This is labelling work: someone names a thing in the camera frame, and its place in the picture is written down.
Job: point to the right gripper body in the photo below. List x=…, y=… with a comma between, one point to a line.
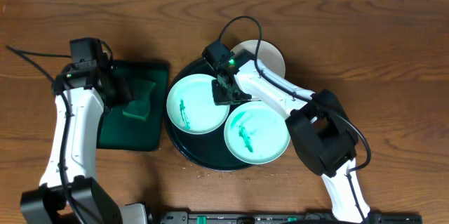
x=222, y=96

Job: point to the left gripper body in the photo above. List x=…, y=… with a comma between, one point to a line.
x=119, y=90

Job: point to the green scrubbing sponge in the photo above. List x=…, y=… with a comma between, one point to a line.
x=140, y=106

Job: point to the mint plate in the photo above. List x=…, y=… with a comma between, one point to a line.
x=191, y=108
x=255, y=134

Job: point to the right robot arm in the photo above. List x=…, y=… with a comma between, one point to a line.
x=321, y=132

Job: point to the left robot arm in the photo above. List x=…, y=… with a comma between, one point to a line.
x=70, y=177

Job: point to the black rectangular water tray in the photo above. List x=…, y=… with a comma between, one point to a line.
x=117, y=132

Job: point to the round black serving tray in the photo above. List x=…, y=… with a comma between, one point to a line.
x=207, y=150

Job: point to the mint plate front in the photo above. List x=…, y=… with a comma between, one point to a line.
x=255, y=134

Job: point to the white plate rear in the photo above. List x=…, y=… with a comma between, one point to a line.
x=268, y=54

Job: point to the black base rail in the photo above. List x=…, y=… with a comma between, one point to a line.
x=182, y=217

